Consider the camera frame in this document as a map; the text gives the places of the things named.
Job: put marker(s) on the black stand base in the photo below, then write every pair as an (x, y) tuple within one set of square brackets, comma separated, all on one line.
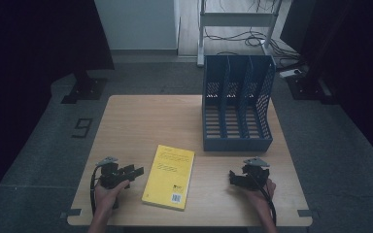
[(307, 89), (85, 90)]

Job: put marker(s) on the person's right hand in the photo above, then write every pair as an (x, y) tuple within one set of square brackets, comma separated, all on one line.
[(262, 195)]

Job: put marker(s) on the dark curtain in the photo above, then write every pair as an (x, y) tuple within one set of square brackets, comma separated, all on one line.
[(29, 48), (359, 64)]

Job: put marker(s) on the blue file rack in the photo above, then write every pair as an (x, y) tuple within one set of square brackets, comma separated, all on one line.
[(236, 144)]

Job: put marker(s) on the person's left hand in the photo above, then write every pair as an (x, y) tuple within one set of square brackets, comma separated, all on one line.
[(107, 197)]

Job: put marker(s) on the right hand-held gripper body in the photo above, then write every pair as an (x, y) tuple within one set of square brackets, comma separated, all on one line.
[(255, 174)]

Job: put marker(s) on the white partition panel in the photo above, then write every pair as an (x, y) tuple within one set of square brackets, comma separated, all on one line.
[(136, 22)]

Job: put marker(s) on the white power strip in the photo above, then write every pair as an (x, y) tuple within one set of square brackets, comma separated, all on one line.
[(289, 73)]

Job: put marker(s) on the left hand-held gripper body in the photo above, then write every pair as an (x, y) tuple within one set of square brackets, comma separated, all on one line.
[(111, 176)]

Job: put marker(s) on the white metal stand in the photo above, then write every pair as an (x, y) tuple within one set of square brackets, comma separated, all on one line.
[(236, 19)]

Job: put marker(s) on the yellow book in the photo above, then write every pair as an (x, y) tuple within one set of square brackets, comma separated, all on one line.
[(170, 178)]

